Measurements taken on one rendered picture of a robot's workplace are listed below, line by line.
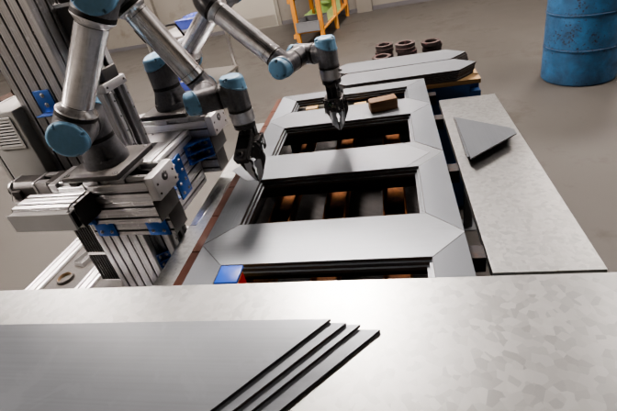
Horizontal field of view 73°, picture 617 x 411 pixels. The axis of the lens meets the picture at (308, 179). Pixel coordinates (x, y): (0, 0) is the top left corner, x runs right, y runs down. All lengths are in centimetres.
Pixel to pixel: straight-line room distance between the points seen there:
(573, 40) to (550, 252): 316
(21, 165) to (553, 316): 185
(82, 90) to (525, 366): 120
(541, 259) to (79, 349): 105
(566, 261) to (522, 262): 10
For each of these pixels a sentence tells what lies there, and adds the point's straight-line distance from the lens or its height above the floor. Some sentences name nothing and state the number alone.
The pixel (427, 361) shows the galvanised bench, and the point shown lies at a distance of 64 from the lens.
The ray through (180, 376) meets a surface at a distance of 68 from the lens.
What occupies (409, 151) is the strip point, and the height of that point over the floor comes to 85.
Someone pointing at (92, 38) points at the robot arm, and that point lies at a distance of 129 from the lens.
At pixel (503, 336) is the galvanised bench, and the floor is 105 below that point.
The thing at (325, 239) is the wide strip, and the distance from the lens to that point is 117.
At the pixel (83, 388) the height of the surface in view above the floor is 107.
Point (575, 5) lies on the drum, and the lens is 421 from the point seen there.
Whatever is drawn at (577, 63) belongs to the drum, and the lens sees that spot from 432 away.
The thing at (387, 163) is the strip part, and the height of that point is 85.
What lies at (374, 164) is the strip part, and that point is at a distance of 148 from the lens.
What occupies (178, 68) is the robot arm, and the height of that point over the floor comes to 129.
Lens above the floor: 158
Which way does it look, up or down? 30 degrees down
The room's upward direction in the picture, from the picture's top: 13 degrees counter-clockwise
